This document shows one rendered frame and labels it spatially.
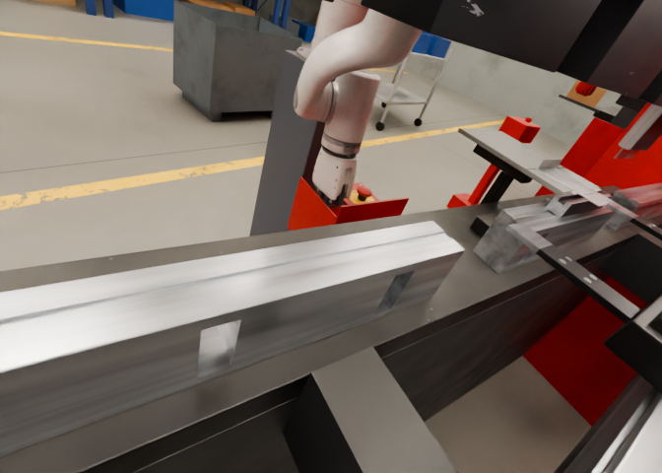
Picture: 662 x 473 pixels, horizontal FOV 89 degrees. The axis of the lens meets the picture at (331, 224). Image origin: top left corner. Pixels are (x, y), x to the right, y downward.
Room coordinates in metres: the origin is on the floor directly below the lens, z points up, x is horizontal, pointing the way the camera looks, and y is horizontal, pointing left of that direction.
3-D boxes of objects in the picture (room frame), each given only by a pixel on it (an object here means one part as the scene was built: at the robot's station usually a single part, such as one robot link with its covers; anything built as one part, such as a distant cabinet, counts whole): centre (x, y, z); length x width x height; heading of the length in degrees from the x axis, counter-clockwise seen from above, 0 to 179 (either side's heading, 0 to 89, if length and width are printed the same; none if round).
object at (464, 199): (2.51, -1.00, 0.42); 0.25 x 0.20 x 0.83; 43
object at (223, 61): (2.92, 1.23, 0.36); 0.80 x 0.60 x 0.72; 147
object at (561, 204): (0.65, -0.44, 0.99); 0.20 x 0.03 x 0.03; 133
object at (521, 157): (0.78, -0.36, 1.00); 0.26 x 0.18 x 0.01; 43
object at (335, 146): (0.68, 0.04, 0.92); 0.09 x 0.08 x 0.03; 45
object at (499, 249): (0.63, -0.42, 0.92); 0.39 x 0.06 x 0.10; 133
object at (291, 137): (0.99, 0.15, 0.50); 0.18 x 0.18 x 1.00; 57
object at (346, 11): (0.99, 0.15, 1.09); 0.19 x 0.19 x 0.18
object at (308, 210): (0.69, -0.02, 0.75); 0.20 x 0.16 x 0.18; 135
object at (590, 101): (2.91, -1.45, 1.05); 0.30 x 0.28 x 0.14; 147
